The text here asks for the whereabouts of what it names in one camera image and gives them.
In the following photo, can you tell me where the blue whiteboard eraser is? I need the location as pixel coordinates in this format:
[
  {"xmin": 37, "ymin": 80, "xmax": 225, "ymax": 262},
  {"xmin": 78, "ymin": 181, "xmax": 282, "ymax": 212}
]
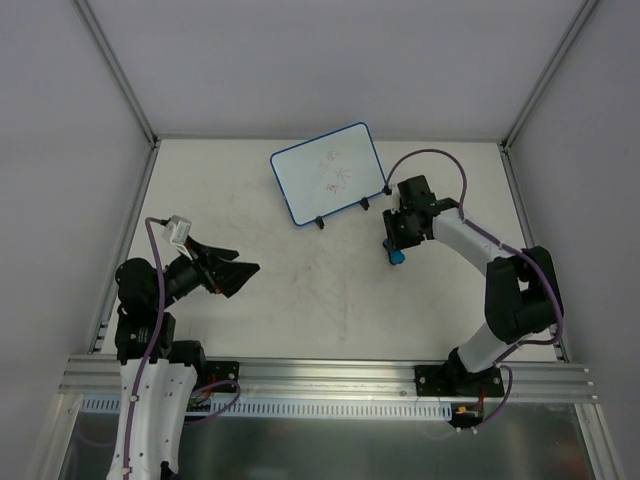
[{"xmin": 382, "ymin": 239, "xmax": 406, "ymax": 266}]

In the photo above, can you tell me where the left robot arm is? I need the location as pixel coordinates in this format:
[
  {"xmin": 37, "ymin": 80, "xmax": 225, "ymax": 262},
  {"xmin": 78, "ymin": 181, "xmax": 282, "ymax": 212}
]
[{"xmin": 107, "ymin": 238, "xmax": 260, "ymax": 479}]

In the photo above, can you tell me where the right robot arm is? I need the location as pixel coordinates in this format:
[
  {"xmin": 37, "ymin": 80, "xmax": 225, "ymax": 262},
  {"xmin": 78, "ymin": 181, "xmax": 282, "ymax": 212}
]
[{"xmin": 382, "ymin": 175, "xmax": 563, "ymax": 396}]

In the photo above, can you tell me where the blue framed whiteboard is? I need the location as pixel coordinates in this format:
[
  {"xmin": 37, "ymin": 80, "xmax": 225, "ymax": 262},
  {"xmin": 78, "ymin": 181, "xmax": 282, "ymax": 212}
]
[{"xmin": 269, "ymin": 122, "xmax": 385, "ymax": 227}]

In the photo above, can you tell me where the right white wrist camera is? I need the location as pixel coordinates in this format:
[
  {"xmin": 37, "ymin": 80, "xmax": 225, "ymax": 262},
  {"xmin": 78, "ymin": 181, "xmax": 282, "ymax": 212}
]
[{"xmin": 382, "ymin": 184, "xmax": 399, "ymax": 196}]

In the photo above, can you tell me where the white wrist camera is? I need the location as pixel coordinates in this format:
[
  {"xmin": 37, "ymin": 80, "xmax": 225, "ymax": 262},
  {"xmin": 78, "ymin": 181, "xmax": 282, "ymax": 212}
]
[
  {"xmin": 161, "ymin": 215, "xmax": 192, "ymax": 259},
  {"xmin": 382, "ymin": 184, "xmax": 399, "ymax": 196}
]

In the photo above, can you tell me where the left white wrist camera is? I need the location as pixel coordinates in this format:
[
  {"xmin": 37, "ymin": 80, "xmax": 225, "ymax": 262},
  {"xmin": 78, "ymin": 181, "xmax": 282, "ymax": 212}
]
[{"xmin": 161, "ymin": 215, "xmax": 192, "ymax": 259}]

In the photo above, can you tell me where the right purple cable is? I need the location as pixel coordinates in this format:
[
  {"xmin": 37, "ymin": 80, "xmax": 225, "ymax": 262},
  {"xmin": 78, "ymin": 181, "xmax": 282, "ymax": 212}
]
[{"xmin": 383, "ymin": 147, "xmax": 566, "ymax": 436}]

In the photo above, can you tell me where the purple cable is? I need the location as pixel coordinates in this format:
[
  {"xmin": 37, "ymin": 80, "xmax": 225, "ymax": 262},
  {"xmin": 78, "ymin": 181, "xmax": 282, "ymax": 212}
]
[
  {"xmin": 383, "ymin": 147, "xmax": 566, "ymax": 436},
  {"xmin": 112, "ymin": 215, "xmax": 242, "ymax": 480}
]

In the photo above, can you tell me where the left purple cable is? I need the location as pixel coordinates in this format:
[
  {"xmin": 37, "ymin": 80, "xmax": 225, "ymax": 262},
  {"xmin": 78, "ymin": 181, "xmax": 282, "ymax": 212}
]
[{"xmin": 112, "ymin": 215, "xmax": 242, "ymax": 480}]

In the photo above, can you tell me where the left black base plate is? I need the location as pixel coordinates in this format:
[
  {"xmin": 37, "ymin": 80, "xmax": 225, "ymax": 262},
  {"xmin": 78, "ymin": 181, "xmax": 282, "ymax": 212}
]
[{"xmin": 204, "ymin": 360, "xmax": 240, "ymax": 395}]

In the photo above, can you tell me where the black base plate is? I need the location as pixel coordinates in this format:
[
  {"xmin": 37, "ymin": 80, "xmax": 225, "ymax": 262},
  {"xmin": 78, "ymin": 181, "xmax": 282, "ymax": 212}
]
[
  {"xmin": 414, "ymin": 364, "xmax": 505, "ymax": 398},
  {"xmin": 204, "ymin": 360, "xmax": 240, "ymax": 395}
]

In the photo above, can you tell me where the left aluminium frame post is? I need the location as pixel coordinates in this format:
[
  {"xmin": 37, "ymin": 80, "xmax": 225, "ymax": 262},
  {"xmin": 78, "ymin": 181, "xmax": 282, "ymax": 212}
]
[{"xmin": 71, "ymin": 0, "xmax": 158, "ymax": 147}]

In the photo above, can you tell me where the aluminium frame post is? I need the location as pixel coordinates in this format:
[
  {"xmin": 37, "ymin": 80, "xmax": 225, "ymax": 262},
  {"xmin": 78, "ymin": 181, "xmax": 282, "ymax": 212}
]
[
  {"xmin": 71, "ymin": 0, "xmax": 158, "ymax": 147},
  {"xmin": 500, "ymin": 0, "xmax": 601, "ymax": 150}
]

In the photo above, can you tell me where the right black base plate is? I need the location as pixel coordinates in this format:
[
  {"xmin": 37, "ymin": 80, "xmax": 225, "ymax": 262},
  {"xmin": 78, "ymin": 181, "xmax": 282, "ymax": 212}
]
[{"xmin": 414, "ymin": 364, "xmax": 505, "ymax": 398}]

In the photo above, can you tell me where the aluminium mounting rail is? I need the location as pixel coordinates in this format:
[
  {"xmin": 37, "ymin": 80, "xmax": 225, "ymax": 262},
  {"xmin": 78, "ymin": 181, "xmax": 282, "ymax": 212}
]
[{"xmin": 58, "ymin": 354, "xmax": 599, "ymax": 404}]

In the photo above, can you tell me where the white slotted cable duct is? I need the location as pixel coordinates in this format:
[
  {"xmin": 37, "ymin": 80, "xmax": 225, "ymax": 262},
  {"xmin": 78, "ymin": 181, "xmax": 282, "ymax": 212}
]
[{"xmin": 78, "ymin": 393, "xmax": 456, "ymax": 422}]

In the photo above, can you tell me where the right aluminium frame post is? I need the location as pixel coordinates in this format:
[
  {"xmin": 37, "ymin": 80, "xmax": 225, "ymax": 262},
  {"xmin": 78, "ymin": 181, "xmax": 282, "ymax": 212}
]
[{"xmin": 500, "ymin": 0, "xmax": 601, "ymax": 150}]

